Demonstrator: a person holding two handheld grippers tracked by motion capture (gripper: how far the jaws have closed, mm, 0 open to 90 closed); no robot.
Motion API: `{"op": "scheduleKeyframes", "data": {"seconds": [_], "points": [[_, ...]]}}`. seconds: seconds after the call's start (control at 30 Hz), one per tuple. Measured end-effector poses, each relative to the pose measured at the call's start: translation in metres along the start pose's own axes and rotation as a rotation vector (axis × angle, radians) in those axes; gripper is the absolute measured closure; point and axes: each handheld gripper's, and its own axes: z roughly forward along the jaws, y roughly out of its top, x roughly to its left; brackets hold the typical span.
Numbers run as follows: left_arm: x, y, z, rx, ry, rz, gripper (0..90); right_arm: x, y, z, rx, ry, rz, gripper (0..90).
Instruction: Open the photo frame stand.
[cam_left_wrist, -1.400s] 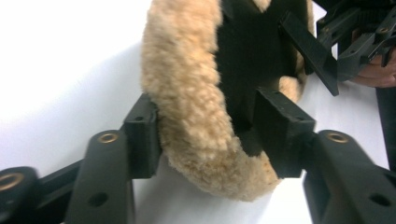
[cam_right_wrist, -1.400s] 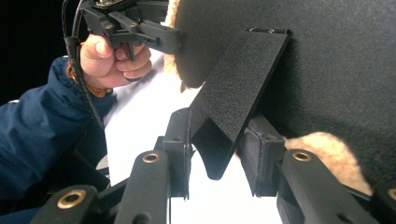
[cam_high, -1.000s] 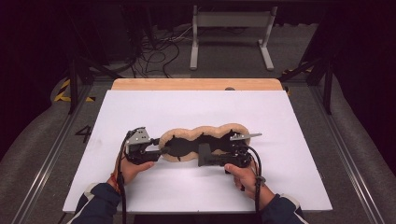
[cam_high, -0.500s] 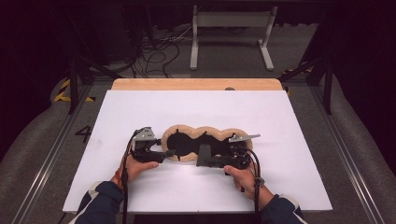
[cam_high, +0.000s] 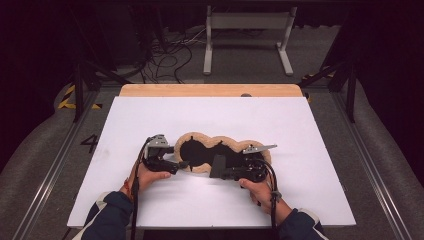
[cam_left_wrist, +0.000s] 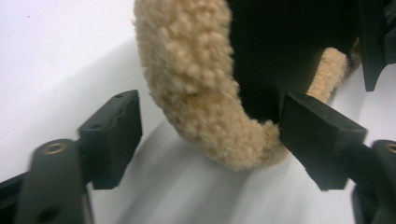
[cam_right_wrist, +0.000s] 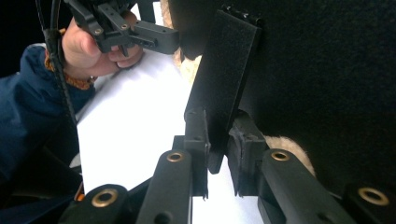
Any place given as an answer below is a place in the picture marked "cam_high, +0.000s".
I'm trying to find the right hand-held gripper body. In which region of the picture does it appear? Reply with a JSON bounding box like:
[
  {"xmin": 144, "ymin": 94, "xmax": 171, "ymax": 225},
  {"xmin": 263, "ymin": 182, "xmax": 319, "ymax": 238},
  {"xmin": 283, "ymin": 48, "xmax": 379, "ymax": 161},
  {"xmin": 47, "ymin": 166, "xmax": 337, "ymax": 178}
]
[{"xmin": 233, "ymin": 143, "xmax": 278, "ymax": 184}]

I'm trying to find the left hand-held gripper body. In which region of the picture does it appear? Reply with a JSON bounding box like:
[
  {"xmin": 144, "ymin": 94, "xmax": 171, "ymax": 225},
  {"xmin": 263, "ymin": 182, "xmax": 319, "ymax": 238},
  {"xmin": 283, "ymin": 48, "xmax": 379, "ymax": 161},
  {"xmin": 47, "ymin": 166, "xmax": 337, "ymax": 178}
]
[{"xmin": 142, "ymin": 134, "xmax": 181, "ymax": 175}]

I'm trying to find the person's left hand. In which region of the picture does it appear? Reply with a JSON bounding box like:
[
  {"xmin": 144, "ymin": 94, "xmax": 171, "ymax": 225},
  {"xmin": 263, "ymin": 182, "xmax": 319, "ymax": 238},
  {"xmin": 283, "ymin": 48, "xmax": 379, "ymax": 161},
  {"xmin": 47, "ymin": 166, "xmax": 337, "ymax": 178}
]
[{"xmin": 119, "ymin": 162, "xmax": 173, "ymax": 198}]

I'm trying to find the person's right hand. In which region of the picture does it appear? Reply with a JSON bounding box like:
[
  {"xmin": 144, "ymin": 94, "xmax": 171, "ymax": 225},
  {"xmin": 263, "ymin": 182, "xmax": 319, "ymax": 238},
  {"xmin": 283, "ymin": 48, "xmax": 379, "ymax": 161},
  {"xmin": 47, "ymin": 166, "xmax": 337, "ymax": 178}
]
[{"xmin": 238, "ymin": 178, "xmax": 294, "ymax": 218}]

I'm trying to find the white board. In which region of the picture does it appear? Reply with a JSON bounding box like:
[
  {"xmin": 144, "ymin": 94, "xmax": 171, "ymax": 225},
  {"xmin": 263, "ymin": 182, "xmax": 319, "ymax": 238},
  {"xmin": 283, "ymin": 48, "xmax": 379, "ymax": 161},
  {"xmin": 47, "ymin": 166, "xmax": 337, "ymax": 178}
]
[{"xmin": 67, "ymin": 96, "xmax": 357, "ymax": 230}]

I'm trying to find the black metal stand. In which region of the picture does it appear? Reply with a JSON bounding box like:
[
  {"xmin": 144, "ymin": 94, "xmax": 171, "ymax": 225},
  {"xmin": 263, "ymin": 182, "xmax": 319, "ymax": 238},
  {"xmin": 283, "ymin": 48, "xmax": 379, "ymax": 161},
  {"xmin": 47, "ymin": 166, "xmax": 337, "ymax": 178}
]
[
  {"xmin": 297, "ymin": 59, "xmax": 360, "ymax": 124},
  {"xmin": 70, "ymin": 9, "xmax": 132, "ymax": 123}
]

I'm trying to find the yellow black floor tape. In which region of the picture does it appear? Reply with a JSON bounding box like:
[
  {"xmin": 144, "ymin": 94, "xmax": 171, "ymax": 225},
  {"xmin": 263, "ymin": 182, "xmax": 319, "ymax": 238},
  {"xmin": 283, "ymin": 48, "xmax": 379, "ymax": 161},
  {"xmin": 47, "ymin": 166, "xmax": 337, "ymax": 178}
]
[
  {"xmin": 57, "ymin": 84, "xmax": 103, "ymax": 110},
  {"xmin": 301, "ymin": 68, "xmax": 335, "ymax": 82}
]

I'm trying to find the white metal stand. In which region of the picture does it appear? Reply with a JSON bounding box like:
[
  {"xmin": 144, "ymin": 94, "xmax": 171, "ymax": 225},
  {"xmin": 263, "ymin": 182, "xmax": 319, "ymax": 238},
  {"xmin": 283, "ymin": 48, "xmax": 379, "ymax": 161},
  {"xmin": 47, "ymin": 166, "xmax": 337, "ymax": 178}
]
[{"xmin": 203, "ymin": 5, "xmax": 298, "ymax": 77}]

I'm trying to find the dark curtain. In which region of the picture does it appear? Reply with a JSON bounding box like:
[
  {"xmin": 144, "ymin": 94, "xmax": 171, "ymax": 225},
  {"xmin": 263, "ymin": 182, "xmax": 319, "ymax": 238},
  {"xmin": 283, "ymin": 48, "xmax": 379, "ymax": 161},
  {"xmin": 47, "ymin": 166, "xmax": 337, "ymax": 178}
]
[
  {"xmin": 346, "ymin": 0, "xmax": 424, "ymax": 188},
  {"xmin": 0, "ymin": 0, "xmax": 79, "ymax": 176}
]

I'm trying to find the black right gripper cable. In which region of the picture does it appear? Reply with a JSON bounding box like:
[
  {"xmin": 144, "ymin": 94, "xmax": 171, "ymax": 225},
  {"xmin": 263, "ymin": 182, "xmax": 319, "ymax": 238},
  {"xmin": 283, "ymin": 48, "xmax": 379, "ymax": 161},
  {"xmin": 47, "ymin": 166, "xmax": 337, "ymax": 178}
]
[{"xmin": 254, "ymin": 158, "xmax": 283, "ymax": 240}]

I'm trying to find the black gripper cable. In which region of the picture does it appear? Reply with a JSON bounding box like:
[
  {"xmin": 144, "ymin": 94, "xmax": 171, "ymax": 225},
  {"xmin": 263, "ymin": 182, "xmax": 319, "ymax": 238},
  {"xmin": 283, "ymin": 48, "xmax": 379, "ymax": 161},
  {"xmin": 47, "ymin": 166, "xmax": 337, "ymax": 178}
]
[
  {"xmin": 129, "ymin": 136, "xmax": 155, "ymax": 240},
  {"xmin": 254, "ymin": 158, "xmax": 283, "ymax": 240}
]

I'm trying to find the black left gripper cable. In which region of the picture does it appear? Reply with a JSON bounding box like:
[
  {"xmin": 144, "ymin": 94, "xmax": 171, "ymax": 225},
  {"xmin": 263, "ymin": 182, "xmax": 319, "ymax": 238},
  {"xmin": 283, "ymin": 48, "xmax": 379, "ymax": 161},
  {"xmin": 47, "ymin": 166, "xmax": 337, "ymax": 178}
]
[{"xmin": 129, "ymin": 136, "xmax": 155, "ymax": 240}]

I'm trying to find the tangle of black cables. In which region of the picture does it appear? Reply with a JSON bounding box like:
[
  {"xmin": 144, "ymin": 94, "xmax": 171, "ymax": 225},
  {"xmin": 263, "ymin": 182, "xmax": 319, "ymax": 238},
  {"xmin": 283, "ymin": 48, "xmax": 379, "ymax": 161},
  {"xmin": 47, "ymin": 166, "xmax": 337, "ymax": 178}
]
[{"xmin": 133, "ymin": 26, "xmax": 208, "ymax": 85}]

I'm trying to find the aluminium floor rail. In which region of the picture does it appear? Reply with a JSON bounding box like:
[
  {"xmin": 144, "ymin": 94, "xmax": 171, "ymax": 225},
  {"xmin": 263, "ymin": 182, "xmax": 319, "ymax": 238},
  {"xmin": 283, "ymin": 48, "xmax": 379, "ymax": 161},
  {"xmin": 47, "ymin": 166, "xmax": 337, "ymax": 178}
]
[
  {"xmin": 12, "ymin": 89, "xmax": 101, "ymax": 240},
  {"xmin": 329, "ymin": 91, "xmax": 415, "ymax": 240}
]

